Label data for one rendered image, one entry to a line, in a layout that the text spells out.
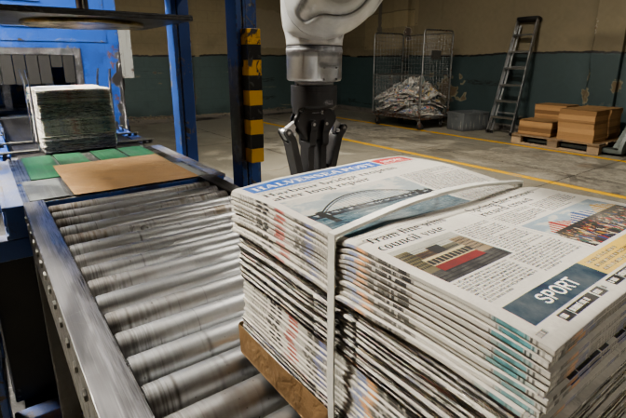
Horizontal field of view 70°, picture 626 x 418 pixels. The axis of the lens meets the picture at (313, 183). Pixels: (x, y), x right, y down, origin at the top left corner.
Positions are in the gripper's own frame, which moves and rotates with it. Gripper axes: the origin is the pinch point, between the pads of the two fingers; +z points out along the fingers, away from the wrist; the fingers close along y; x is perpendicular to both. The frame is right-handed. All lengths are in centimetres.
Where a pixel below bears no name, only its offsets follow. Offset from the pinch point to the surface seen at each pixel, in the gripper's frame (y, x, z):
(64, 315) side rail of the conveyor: -38.8, 10.1, 13.5
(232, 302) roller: -16.5, -0.9, 13.5
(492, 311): -22, -48, -10
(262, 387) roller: -22.2, -20.6, 13.6
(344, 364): -21.0, -33.8, 2.7
